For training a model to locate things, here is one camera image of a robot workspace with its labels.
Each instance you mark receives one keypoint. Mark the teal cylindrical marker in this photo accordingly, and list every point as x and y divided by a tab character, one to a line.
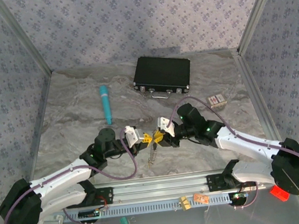
105	103

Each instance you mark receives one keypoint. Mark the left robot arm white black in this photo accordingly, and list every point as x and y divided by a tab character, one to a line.
59	176

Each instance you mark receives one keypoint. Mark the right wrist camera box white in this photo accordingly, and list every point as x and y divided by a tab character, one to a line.
165	125

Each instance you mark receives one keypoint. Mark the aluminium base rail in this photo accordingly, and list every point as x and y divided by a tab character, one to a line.
161	189

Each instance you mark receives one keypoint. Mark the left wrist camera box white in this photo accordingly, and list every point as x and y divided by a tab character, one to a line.
132	135

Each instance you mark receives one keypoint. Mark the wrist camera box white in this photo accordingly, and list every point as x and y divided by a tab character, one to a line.
132	135
165	125

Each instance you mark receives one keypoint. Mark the orange tag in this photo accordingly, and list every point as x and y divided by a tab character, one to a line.
201	198

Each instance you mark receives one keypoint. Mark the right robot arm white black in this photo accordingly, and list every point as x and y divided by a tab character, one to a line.
244	141

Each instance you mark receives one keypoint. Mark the aluminium side rail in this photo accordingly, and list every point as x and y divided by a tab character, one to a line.
255	91

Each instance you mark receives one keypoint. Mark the aluminium frame post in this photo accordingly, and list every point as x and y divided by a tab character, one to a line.
22	37
259	10

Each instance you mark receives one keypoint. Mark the playing card box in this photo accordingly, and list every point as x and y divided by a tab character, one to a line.
216	100

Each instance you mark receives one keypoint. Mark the red plastic block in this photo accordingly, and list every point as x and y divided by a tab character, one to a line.
279	195

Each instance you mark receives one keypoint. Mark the small circuit board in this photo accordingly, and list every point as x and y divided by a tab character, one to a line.
240	196
89	213

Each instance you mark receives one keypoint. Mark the yellow binder clip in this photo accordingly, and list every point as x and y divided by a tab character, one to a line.
184	203

